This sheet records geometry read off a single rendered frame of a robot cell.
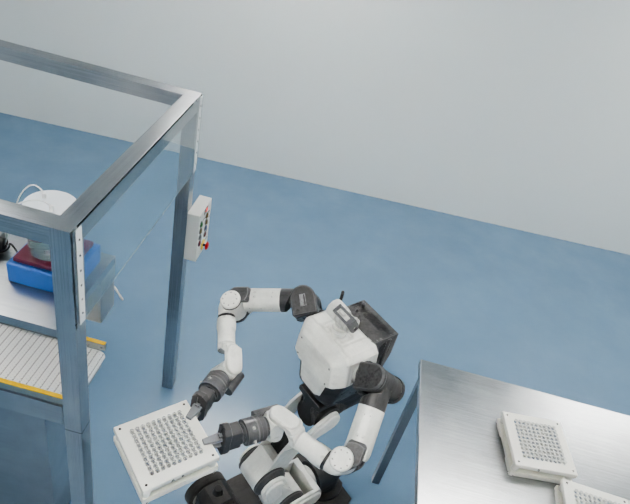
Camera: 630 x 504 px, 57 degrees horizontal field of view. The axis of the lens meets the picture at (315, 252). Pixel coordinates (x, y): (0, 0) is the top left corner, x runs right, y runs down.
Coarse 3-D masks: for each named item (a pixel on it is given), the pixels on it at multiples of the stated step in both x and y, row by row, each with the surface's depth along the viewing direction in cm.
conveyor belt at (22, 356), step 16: (0, 336) 216; (16, 336) 218; (32, 336) 219; (0, 352) 211; (16, 352) 212; (32, 352) 214; (48, 352) 215; (96, 352) 219; (0, 368) 205; (16, 368) 207; (32, 368) 208; (48, 368) 209; (96, 368) 216; (32, 384) 203; (48, 384) 204
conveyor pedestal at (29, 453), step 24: (0, 408) 213; (0, 432) 223; (24, 432) 220; (48, 432) 220; (0, 456) 233; (24, 456) 230; (48, 456) 227; (0, 480) 244; (24, 480) 240; (48, 480) 237
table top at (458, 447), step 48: (432, 384) 247; (480, 384) 253; (432, 432) 227; (480, 432) 232; (576, 432) 243; (624, 432) 248; (432, 480) 210; (480, 480) 214; (528, 480) 218; (576, 480) 223; (624, 480) 228
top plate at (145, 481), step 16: (144, 416) 185; (160, 416) 186; (128, 432) 180; (160, 432) 182; (128, 448) 175; (176, 448) 178; (208, 448) 181; (144, 464) 172; (176, 464) 174; (192, 464) 175; (208, 464) 178; (144, 480) 168; (160, 480) 169
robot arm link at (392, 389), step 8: (392, 376) 194; (384, 384) 189; (392, 384) 192; (400, 384) 196; (376, 392) 190; (384, 392) 190; (392, 392) 193; (400, 392) 196; (360, 400) 191; (368, 400) 189; (376, 400) 188; (384, 400) 189; (392, 400) 196; (376, 408) 188; (384, 408) 189
